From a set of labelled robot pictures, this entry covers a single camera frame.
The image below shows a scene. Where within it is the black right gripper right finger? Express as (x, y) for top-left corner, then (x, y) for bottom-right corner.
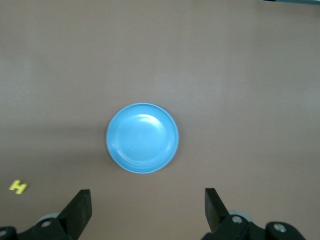
(201, 187), (310, 240)

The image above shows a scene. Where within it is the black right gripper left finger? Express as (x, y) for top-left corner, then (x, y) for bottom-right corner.
(0, 189), (93, 240)

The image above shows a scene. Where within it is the yellow foam letter H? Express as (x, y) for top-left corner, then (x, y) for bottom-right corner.
(9, 179), (28, 195)

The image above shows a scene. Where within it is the blue plate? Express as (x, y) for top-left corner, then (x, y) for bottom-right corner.
(105, 102), (180, 175)

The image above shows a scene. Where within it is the brown table cover mat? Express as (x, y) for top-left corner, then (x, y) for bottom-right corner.
(0, 0), (320, 240)

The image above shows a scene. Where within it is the black table edge strip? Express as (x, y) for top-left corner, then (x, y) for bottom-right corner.
(258, 0), (320, 6)

